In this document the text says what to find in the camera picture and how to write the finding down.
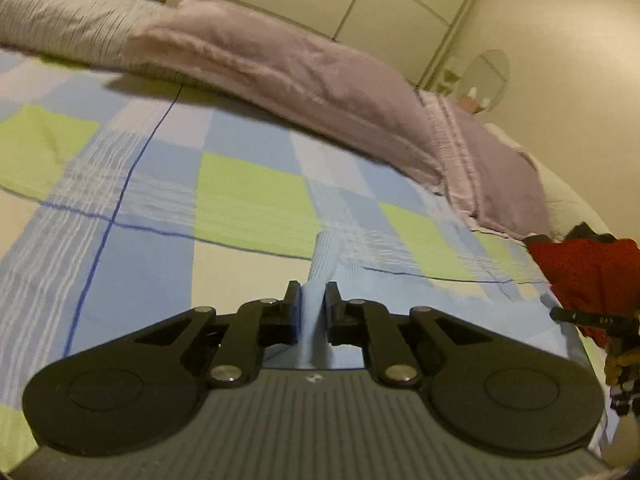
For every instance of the purple velvet pillow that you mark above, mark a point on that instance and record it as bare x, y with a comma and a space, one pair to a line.
300, 75

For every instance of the dark red garment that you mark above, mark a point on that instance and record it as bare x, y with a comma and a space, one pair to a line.
590, 275

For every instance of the cream wardrobe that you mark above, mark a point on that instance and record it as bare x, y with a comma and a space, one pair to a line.
390, 15

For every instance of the dark navy garment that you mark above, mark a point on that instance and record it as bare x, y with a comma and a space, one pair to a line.
582, 231

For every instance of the checked bed sheet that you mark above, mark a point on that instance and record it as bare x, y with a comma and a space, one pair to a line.
150, 210

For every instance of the striped grey pillow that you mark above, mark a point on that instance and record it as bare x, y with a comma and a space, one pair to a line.
65, 20

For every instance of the person's right forearm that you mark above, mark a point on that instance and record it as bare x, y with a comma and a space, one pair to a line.
626, 440

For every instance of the person's right hand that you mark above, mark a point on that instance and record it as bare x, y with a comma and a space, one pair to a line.
616, 370

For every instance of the light blue shirt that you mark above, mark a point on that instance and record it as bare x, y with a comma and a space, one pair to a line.
312, 305

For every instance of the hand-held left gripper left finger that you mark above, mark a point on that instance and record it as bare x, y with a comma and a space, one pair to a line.
295, 310

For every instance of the cream padded headboard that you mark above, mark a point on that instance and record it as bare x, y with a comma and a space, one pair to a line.
570, 200

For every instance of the pink tissue box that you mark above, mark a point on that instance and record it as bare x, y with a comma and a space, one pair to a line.
469, 105

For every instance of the oval mirror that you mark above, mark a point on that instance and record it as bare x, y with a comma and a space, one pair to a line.
487, 77

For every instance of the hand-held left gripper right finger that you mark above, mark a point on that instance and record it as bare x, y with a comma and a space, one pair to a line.
331, 310

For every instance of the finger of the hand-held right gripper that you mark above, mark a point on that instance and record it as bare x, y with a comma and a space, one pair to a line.
595, 318

